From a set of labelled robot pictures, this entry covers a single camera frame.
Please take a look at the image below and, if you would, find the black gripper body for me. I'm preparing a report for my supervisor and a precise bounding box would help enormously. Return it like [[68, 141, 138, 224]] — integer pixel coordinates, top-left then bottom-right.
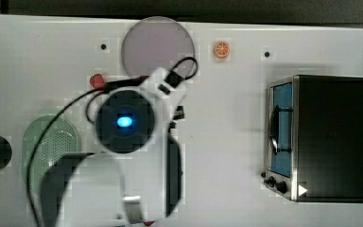
[[168, 106, 185, 131]]

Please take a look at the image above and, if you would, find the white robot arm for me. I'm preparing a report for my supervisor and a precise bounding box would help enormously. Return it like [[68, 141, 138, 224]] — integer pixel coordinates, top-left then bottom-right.
[[40, 88, 186, 227]]

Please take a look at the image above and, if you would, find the green oval strainer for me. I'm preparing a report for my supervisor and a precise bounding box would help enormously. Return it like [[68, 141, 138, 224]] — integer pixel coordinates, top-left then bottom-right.
[[21, 114, 81, 196]]

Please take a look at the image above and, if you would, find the grey round plate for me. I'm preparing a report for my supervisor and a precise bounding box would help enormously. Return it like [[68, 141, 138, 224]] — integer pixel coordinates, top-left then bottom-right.
[[120, 16, 195, 78]]

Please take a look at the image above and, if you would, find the orange slice toy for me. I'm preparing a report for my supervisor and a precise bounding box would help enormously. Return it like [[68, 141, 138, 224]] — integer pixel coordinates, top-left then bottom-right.
[[214, 42, 231, 59]]

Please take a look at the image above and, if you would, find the small red strawberry toy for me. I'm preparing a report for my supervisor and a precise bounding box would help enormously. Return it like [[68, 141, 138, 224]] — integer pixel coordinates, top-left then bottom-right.
[[143, 221, 155, 226]]

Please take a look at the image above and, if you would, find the silver toaster oven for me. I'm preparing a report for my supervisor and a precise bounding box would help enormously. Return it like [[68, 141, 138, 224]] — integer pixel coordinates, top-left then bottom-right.
[[261, 75, 363, 203]]

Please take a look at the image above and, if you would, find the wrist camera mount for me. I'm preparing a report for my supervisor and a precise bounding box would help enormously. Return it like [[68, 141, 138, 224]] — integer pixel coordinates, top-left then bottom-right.
[[140, 67, 187, 113]]

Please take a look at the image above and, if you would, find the black cable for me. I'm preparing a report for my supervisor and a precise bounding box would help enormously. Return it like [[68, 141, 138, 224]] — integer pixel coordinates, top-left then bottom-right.
[[25, 56, 199, 227]]

